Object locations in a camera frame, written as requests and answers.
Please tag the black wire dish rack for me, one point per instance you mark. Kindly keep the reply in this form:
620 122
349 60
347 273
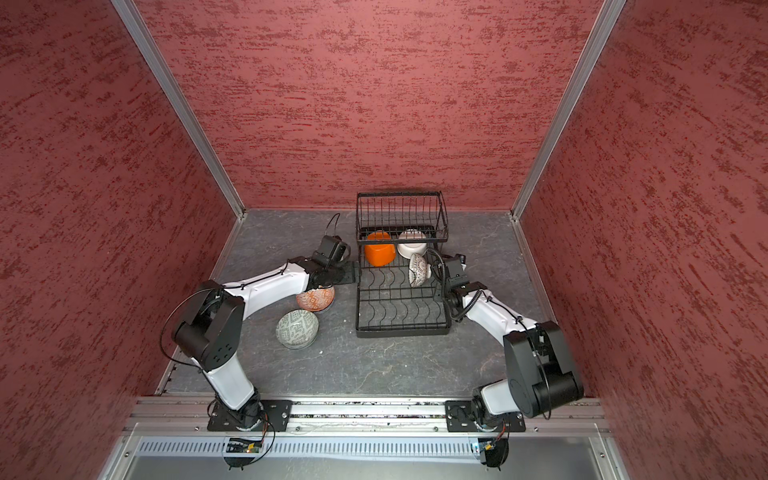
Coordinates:
387 306

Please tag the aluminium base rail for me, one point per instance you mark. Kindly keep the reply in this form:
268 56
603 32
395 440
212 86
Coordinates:
337 416

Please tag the orange square bowl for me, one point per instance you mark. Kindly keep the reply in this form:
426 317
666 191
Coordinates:
377 252

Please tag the perforated cable duct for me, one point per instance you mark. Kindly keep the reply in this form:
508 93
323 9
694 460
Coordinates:
460 449

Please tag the corner aluminium profile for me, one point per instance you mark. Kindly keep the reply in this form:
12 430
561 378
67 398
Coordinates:
600 32
134 23

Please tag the right corner aluminium profile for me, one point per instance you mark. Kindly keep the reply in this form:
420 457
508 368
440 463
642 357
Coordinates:
600 32

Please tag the red patterned bowl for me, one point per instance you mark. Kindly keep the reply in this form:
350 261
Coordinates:
316 300

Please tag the grey green patterned bowl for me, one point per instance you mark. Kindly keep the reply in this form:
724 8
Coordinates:
297 329

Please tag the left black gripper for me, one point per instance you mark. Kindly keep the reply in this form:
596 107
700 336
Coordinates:
352 273

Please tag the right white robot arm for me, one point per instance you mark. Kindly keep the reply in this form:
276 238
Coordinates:
541 374

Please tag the left corner aluminium profile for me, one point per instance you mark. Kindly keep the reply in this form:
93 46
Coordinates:
134 23

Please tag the white lattice patterned bowl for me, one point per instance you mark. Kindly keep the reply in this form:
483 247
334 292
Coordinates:
419 270

